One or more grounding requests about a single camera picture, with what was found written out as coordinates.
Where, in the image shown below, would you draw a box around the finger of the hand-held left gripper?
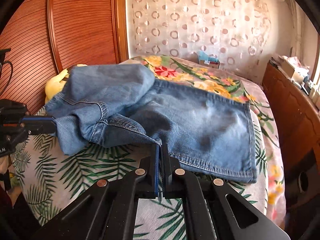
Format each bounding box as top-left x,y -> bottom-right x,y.
21,116 -> 57,135

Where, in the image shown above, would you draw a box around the tied pale window curtain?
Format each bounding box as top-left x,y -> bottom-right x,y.
287,0 -> 303,58

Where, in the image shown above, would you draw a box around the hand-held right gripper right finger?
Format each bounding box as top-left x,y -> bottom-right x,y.
161,144 -> 290,240

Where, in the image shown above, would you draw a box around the blue denim pants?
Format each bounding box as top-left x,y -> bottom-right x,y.
45,64 -> 258,183

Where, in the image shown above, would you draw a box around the long wooden cabinet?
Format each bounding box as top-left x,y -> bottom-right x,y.
261,61 -> 320,208

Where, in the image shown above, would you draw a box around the yellow plush toy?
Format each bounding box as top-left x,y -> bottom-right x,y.
44,64 -> 88,104

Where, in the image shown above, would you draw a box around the black cable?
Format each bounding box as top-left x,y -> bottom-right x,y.
0,48 -> 13,93

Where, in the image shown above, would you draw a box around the blue plastic bag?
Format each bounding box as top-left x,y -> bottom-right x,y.
197,50 -> 219,62

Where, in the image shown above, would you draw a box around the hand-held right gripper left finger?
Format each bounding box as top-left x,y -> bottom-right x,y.
32,144 -> 160,240

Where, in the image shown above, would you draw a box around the leaf printed bed sheet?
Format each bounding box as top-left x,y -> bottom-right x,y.
10,109 -> 269,240

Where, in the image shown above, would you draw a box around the circle patterned sheer curtain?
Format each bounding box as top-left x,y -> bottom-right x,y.
126,0 -> 273,80

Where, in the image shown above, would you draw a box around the plain cardboard box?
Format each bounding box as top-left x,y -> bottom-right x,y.
281,61 -> 300,80

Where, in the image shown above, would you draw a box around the cardboard box with label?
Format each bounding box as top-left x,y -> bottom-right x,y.
191,51 -> 220,69

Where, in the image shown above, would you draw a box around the floral blanket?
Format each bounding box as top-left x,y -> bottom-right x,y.
130,55 -> 285,227

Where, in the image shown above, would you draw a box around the crumpled printed paper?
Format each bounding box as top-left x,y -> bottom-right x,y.
280,55 -> 310,68

